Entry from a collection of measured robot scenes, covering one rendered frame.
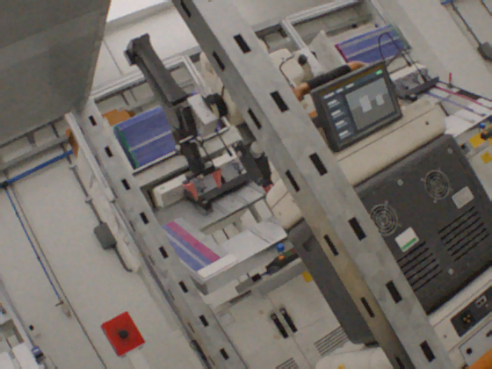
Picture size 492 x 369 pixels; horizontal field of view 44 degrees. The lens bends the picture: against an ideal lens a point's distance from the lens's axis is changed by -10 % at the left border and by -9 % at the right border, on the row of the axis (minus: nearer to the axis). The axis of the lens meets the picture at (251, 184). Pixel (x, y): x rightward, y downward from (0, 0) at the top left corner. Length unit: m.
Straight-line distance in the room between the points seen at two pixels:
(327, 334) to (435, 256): 1.47
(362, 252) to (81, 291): 4.19
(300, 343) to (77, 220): 2.18
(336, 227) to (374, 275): 0.04
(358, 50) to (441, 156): 2.23
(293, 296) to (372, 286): 2.69
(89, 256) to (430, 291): 3.25
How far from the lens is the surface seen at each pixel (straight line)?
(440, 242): 1.79
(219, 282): 2.70
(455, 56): 5.96
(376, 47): 4.12
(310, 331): 3.12
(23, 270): 4.60
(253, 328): 3.02
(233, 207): 3.11
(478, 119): 3.71
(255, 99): 0.44
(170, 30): 5.50
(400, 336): 0.44
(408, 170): 1.80
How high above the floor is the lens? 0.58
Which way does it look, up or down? 8 degrees up
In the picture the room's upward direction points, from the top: 31 degrees counter-clockwise
